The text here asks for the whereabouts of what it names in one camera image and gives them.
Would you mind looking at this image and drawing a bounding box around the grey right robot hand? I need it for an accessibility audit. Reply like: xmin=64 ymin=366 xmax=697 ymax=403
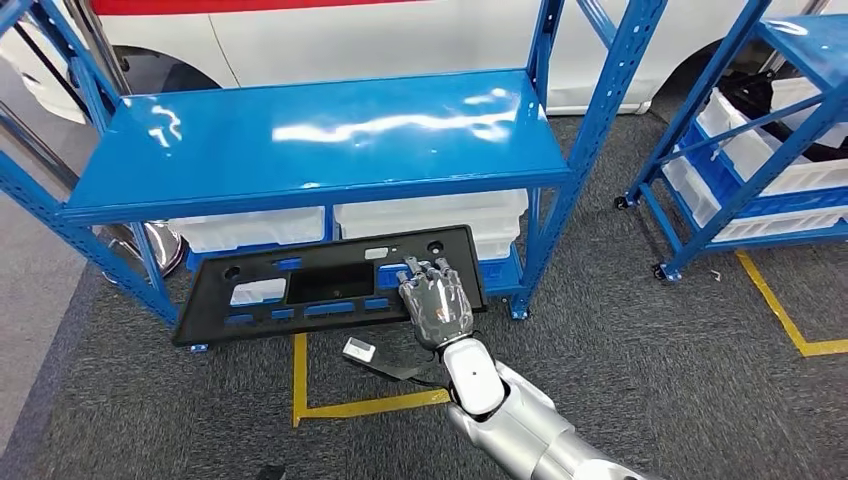
xmin=396 ymin=256 xmax=475 ymax=351

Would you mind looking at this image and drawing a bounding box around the black plastic plate bracket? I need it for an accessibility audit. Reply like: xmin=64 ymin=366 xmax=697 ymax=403
xmin=172 ymin=225 xmax=488 ymax=348

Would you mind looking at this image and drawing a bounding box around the blue metal shelf rack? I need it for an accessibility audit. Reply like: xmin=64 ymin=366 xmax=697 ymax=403
xmin=612 ymin=0 xmax=848 ymax=284
xmin=0 ymin=0 xmax=670 ymax=354

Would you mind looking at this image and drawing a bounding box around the wide blue plastic bin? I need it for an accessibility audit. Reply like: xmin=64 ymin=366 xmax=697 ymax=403
xmin=480 ymin=254 xmax=528 ymax=296

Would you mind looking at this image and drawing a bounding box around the yellow floor tape square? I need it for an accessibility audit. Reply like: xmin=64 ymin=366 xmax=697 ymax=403
xmin=291 ymin=333 xmax=452 ymax=429
xmin=735 ymin=250 xmax=848 ymax=359

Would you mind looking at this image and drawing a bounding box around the white car with red stripe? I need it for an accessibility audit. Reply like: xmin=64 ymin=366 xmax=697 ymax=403
xmin=0 ymin=0 xmax=848 ymax=127

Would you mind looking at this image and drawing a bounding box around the black bulky object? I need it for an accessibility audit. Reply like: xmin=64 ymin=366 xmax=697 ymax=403
xmin=718 ymin=66 xmax=782 ymax=132

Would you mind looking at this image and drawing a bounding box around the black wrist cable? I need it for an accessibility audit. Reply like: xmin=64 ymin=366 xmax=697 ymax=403
xmin=407 ymin=374 xmax=458 ymax=405

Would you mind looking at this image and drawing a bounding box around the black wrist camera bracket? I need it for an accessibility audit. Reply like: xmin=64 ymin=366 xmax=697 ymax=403
xmin=357 ymin=354 xmax=425 ymax=386

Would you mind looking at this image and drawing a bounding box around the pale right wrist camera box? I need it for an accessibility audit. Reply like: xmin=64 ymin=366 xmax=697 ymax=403
xmin=342 ymin=336 xmax=377 ymax=364

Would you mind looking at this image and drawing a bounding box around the chrome stanchion post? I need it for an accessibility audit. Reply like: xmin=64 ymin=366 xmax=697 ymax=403
xmin=0 ymin=99 xmax=187 ymax=280
xmin=66 ymin=0 xmax=134 ymax=97

